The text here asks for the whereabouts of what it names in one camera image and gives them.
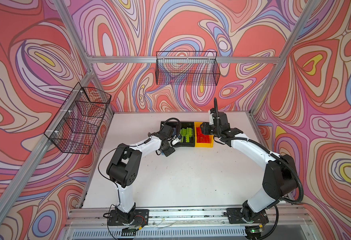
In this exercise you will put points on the red arch lego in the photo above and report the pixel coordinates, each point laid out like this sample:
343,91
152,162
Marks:
201,138

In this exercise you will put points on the left wire basket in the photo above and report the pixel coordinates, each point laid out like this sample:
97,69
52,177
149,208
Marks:
83,112

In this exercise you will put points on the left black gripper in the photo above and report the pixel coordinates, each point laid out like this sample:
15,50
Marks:
169,152

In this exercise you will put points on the back wire basket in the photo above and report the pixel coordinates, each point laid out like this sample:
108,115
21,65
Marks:
187,68

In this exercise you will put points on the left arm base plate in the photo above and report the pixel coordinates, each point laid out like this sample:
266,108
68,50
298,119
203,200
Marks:
136,217

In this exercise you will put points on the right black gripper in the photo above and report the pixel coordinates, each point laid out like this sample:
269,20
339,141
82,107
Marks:
205,128

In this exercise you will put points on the yellow plastic bin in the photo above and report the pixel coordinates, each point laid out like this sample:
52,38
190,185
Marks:
198,124

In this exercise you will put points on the wire basket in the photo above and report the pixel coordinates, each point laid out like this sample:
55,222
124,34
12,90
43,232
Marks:
83,112
187,68

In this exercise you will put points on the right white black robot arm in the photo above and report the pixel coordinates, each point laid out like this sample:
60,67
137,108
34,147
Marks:
280,181

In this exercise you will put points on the green lego brick top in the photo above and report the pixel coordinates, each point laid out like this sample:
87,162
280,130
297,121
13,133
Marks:
186,135

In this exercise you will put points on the middle black bin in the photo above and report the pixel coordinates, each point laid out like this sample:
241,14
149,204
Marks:
192,142

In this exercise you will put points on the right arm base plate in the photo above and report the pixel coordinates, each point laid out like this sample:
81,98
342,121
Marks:
247,216

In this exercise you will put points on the left black bin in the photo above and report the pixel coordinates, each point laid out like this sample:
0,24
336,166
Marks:
171,130

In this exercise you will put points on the black bin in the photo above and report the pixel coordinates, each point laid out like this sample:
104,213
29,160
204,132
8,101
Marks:
171,130
192,142

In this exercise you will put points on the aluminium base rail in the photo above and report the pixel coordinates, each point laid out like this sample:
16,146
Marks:
187,223

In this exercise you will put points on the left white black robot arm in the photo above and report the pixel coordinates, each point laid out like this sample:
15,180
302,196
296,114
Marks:
124,166

